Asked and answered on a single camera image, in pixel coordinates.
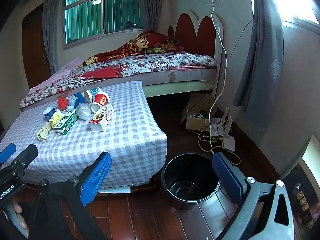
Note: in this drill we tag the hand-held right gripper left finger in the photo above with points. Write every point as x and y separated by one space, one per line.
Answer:
96 177

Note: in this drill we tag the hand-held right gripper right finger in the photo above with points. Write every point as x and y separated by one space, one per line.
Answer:
227 177

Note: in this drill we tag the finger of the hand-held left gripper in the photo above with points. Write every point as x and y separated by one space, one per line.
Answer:
26 155
7 151

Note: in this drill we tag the white paper towel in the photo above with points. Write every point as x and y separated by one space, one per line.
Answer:
46 131

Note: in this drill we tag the black bucket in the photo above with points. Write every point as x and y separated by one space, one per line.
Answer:
190 170

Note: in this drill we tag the small blue cup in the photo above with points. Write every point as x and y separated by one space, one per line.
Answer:
48 115

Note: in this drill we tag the green and white carton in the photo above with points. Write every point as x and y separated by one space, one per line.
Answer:
66 123

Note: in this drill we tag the red and white carton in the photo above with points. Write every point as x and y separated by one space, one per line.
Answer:
102 120

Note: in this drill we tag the orange plastic bag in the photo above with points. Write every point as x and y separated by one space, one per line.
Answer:
62 103

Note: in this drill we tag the clear plastic bag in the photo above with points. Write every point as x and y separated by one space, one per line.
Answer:
83 111

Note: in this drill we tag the white blue tissue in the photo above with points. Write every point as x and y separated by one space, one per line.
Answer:
72 104

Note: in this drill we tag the red paper cup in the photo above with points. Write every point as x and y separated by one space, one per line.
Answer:
101 100

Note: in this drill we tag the blue cloth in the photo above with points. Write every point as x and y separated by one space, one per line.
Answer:
80 98

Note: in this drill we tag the blue and white paper cup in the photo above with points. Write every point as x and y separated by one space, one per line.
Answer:
93 92

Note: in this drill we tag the person's left hand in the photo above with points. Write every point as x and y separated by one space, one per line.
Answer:
18 215

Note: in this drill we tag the white router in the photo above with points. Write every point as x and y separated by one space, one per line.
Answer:
228 141

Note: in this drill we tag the checked tablecloth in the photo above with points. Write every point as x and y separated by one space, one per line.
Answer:
112 142

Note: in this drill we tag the cardboard box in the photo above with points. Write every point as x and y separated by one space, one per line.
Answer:
195 123

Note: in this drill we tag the dark safe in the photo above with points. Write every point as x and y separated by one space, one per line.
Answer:
302 195

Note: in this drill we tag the pink bed sheet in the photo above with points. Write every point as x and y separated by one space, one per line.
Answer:
62 73

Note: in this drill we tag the brown wooden door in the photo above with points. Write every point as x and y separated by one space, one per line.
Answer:
35 47

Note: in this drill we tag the floral mattress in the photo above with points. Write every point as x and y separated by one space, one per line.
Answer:
180 75

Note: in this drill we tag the floral quilt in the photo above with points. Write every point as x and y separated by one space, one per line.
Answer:
155 62

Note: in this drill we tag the red patterned blanket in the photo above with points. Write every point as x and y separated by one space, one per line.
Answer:
140 42

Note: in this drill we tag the colourful patterned pillow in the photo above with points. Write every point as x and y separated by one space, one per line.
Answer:
162 48

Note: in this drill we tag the window with green curtain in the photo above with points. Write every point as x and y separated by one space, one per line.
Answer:
85 17

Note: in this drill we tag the bed with red headboard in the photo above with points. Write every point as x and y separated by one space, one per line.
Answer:
195 30

